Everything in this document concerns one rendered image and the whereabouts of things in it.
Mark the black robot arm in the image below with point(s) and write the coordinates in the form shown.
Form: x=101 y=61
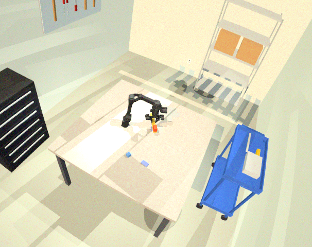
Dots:
x=156 y=107

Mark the light blue rectangular bar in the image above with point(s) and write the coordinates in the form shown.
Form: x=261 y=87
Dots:
x=144 y=163

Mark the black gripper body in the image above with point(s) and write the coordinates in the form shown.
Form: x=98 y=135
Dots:
x=147 y=117

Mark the yellow bar with red block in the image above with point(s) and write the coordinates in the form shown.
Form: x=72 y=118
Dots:
x=154 y=126

